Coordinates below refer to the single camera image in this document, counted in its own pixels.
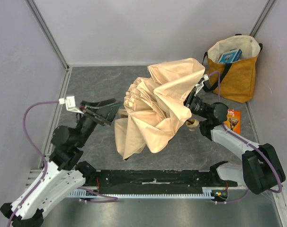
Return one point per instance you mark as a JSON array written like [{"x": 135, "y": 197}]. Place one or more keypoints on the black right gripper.
[{"x": 189, "y": 100}]

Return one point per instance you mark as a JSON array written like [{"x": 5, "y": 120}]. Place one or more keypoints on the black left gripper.
[{"x": 95, "y": 116}]

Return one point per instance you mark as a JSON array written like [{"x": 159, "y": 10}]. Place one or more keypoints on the beige folding umbrella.
[{"x": 154, "y": 107}]

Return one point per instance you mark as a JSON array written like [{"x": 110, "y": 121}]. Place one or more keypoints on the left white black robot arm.
[{"x": 63, "y": 171}]

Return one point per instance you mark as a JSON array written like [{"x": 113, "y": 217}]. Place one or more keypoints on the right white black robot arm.
[{"x": 260, "y": 170}]

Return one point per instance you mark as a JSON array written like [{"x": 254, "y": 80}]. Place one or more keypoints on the orange razor package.
[{"x": 233, "y": 121}]

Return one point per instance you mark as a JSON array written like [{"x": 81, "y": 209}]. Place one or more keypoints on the mustard tote bag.
[{"x": 236, "y": 80}]

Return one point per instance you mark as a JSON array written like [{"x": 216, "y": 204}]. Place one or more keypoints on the blue razor box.
[{"x": 230, "y": 56}]

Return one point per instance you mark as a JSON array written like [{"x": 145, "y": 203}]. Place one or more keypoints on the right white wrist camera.
[{"x": 200, "y": 84}]

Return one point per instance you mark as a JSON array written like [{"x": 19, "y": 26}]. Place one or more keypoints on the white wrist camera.
[
  {"x": 70, "y": 104},
  {"x": 200, "y": 84}
]

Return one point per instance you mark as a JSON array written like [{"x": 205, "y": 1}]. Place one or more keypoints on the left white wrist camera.
[{"x": 70, "y": 104}]

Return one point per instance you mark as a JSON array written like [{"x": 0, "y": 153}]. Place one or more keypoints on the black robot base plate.
[{"x": 155, "y": 180}]

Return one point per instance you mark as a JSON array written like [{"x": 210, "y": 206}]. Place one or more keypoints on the white slotted cable duct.
[{"x": 204, "y": 193}]

